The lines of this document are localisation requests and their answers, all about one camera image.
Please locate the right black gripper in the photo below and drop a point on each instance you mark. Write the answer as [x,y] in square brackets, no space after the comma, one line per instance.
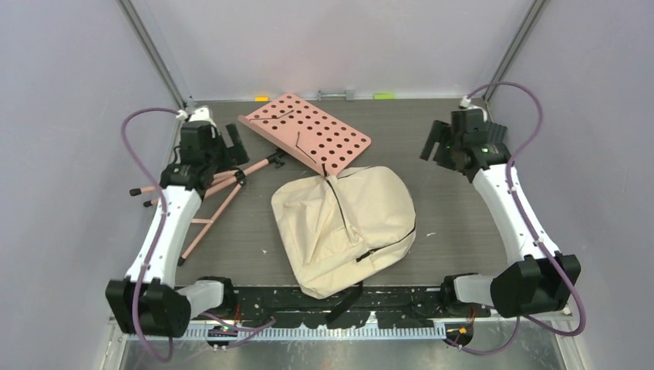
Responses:
[438,133]

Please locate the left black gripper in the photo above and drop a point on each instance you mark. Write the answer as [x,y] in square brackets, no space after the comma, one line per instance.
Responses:
[238,153]

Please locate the cream canvas backpack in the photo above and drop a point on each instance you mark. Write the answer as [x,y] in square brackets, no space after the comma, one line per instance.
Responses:
[339,230]

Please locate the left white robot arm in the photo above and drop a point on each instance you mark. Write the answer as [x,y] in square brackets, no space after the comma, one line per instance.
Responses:
[149,284]

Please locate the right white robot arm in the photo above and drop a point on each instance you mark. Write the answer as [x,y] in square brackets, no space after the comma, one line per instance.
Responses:
[531,284]

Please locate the dark grey studded plate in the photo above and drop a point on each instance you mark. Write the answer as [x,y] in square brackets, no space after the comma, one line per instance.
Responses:
[495,137]

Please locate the pink music stand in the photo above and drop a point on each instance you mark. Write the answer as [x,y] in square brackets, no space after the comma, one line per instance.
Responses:
[296,128]

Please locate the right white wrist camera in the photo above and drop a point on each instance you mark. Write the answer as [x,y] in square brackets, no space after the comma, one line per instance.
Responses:
[466,104]

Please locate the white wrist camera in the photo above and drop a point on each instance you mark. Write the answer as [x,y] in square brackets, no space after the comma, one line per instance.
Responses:
[466,104]
[198,120]

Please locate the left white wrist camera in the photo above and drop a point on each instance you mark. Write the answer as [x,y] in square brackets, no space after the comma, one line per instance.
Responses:
[198,120]

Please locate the metal wall bracket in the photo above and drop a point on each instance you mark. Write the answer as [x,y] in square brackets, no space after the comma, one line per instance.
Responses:
[347,95]

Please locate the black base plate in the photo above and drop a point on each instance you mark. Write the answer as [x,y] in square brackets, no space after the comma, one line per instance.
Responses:
[391,306]

